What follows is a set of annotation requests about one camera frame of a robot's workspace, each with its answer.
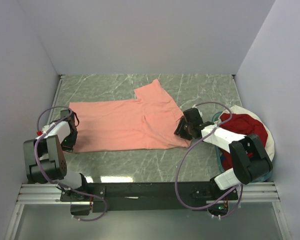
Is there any salmon pink t shirt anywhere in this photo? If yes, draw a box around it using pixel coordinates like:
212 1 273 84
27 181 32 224
69 79 191 153

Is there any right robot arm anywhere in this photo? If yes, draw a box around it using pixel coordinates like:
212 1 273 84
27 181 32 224
174 105 275 200

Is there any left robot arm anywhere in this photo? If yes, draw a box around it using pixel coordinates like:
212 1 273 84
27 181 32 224
23 108 90 201

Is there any teal rimmed laundry basket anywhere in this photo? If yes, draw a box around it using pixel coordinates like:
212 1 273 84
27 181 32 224
212 111 273 183

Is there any red t shirt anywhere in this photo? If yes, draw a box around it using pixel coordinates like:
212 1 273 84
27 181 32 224
219 113 268 170

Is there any black base crossbar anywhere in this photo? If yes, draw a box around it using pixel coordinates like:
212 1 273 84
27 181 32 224
59 181 241 216

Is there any aluminium frame rail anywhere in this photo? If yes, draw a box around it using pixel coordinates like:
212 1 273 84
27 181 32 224
14 183 281 205

